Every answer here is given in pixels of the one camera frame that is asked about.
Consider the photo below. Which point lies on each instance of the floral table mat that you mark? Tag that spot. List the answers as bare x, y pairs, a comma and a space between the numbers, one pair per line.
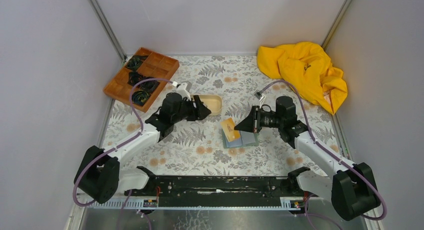
196, 148

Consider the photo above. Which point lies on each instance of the green card holder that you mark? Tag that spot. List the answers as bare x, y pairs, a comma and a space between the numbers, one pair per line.
246, 139

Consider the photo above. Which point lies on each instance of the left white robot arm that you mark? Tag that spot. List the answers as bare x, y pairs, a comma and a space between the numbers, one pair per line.
99, 174

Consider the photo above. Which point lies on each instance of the orange compartment tray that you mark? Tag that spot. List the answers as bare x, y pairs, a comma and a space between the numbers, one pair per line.
137, 81

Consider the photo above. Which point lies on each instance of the aluminium frame post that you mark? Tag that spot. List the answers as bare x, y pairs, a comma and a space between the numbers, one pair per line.
338, 19
108, 29

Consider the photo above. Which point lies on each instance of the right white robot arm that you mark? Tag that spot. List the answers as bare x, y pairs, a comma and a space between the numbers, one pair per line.
350, 187

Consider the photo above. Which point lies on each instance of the beige oval tray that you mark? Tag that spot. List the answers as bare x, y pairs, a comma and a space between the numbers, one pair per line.
212, 102

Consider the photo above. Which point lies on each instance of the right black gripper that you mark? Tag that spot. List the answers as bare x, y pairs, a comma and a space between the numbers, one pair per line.
252, 123

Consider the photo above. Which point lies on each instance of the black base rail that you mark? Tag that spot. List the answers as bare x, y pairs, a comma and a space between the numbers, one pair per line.
251, 192

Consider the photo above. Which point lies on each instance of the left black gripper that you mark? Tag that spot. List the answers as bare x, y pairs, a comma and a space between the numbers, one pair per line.
200, 112

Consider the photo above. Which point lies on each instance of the left aluminium frame post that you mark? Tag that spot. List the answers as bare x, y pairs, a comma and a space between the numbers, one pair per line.
108, 29

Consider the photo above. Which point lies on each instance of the right aluminium frame post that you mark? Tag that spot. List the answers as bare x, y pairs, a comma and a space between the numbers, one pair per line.
338, 19

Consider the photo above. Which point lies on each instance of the yellow cloth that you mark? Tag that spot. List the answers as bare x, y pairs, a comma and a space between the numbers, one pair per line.
309, 69

